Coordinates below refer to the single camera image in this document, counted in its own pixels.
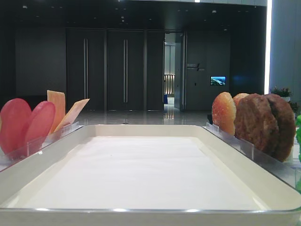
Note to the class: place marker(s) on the front bread slice in rack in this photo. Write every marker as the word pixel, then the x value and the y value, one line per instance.
pixel 224 112

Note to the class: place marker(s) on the bread slice in rack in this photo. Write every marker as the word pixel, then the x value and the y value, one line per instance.
pixel 224 112
pixel 238 97

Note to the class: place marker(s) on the leaning orange cheese slice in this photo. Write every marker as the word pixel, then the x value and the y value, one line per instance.
pixel 72 114

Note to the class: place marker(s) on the rear bread slice in rack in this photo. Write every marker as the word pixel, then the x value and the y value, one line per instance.
pixel 238 97

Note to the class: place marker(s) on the upright orange cheese slice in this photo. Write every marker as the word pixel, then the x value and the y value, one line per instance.
pixel 58 99

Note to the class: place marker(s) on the front brown meat patty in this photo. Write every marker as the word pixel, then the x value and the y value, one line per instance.
pixel 256 124

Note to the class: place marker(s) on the brown meat patty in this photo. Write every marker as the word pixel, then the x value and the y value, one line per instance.
pixel 286 125
pixel 256 124

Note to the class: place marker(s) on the small red tomato slice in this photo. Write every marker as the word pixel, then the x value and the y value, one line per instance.
pixel 39 123

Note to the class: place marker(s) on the rear brown meat patty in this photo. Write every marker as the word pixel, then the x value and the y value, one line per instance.
pixel 286 125

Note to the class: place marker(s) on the large red tomato slice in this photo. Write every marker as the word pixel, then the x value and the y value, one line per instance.
pixel 14 115

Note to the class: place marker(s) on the green lettuce piece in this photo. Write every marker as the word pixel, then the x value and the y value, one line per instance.
pixel 298 134

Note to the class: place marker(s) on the right dark double door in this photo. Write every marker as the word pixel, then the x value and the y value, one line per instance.
pixel 125 70

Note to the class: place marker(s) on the dark double door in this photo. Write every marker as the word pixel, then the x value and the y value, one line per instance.
pixel 125 70
pixel 85 67

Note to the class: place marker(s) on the white rectangular tray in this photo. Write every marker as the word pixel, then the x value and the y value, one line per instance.
pixel 144 175

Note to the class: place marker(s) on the left dark double door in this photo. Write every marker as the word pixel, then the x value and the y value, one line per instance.
pixel 85 67

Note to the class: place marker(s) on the potted plant with flowers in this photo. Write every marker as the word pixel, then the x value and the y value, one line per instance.
pixel 284 93

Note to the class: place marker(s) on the left clear acrylic rack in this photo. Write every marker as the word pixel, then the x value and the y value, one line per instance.
pixel 35 146

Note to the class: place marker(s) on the clear acrylic rack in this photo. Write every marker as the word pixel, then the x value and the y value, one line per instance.
pixel 35 146
pixel 289 171

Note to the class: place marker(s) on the right clear acrylic rack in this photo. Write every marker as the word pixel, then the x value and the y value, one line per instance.
pixel 289 171

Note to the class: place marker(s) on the wall mounted display screen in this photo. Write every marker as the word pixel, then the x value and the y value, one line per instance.
pixel 218 80

